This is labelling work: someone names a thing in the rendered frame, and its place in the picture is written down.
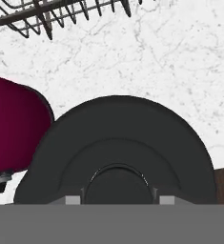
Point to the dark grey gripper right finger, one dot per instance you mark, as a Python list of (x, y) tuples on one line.
[(166, 200)]

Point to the dark red blender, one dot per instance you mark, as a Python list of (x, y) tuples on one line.
[(15, 127)]

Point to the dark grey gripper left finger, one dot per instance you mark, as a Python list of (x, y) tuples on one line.
[(72, 200)]

